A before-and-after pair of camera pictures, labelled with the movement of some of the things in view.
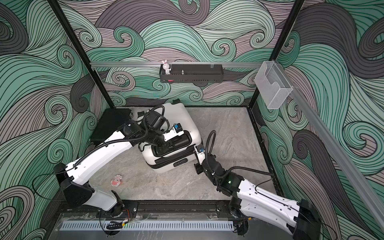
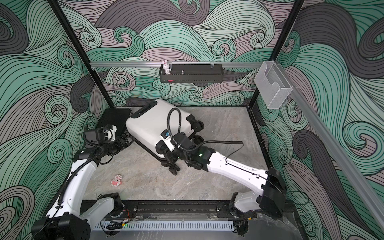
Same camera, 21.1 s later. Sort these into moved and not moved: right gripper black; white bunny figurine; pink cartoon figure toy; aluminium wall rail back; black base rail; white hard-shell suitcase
Moved: white hard-shell suitcase; right gripper black
Not moved: black base rail; aluminium wall rail back; pink cartoon figure toy; white bunny figurine
